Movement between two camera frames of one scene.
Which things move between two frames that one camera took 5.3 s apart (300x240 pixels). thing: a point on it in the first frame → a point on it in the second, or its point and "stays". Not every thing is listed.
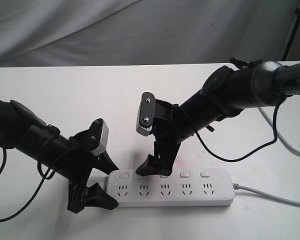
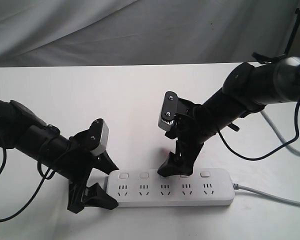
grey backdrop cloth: [36, 33] stays
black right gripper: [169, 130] → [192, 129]
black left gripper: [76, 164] stays
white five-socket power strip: [181, 188] stays
